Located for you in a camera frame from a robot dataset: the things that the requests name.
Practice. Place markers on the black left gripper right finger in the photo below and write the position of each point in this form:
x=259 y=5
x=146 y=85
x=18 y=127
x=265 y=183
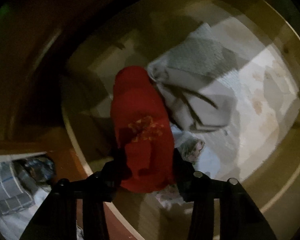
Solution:
x=239 y=216

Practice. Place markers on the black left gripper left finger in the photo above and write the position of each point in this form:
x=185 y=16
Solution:
x=56 y=218

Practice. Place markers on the red underwear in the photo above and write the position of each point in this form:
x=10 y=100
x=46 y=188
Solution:
x=142 y=130

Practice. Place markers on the wooden nightstand drawer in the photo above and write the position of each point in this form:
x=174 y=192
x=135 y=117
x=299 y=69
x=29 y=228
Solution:
x=261 y=146

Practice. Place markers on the pink floral blue underwear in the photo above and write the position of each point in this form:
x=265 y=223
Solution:
x=194 y=151

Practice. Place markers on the grey mesh-pattern underwear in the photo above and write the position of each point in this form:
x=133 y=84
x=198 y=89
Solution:
x=198 y=80

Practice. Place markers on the white leaf-print fabric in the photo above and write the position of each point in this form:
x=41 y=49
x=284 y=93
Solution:
x=13 y=225

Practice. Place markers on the blue patterned bag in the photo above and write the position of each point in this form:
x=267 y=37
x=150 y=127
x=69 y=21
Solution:
x=40 y=168

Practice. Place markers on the grey plaid cloth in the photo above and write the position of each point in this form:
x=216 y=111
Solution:
x=16 y=189

